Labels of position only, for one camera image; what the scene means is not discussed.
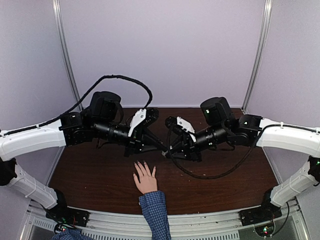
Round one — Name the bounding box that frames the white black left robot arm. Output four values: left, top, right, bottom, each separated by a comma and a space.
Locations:
0, 91, 166, 222

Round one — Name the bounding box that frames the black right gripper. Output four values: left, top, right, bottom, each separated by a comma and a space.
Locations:
165, 122, 229, 163

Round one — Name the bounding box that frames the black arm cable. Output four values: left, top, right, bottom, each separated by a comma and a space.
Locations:
167, 124, 266, 180
37, 74, 153, 126

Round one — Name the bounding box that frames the mannequin hand with painted nails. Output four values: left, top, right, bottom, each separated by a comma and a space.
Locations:
133, 161, 158, 195

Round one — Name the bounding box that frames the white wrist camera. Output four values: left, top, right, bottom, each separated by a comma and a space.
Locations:
128, 108, 159, 137
165, 116, 197, 143

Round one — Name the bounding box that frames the left aluminium frame post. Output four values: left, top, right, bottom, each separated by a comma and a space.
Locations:
52, 0, 81, 102

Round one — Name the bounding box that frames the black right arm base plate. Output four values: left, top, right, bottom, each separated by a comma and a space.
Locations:
239, 206, 282, 226

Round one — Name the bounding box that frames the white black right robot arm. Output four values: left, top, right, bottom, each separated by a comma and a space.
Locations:
162, 97, 320, 221

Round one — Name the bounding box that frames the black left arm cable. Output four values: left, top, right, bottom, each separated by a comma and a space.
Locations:
37, 74, 153, 126

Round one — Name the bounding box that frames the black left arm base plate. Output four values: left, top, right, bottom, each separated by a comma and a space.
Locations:
45, 207, 90, 228

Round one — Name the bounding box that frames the aluminium frame post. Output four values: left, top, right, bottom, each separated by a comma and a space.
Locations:
241, 0, 273, 114
52, 0, 81, 102

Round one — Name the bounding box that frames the blue checkered shirt sleeve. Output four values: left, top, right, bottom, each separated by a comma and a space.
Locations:
139, 191, 172, 240

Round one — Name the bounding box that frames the right aluminium frame post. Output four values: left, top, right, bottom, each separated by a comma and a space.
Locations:
241, 0, 273, 114

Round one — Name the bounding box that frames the clear nail polish bottle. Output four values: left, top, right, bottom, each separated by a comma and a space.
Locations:
161, 150, 170, 159

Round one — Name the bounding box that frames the slotted aluminium base rail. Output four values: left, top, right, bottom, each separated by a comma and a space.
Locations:
18, 191, 310, 240

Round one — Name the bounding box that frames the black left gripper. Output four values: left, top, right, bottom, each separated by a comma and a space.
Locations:
93, 118, 163, 158

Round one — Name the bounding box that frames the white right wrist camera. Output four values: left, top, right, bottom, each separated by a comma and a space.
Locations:
165, 116, 197, 143

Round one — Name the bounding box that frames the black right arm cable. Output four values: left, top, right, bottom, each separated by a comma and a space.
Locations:
167, 124, 266, 180

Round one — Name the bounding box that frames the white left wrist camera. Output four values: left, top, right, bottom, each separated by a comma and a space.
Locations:
128, 108, 159, 137

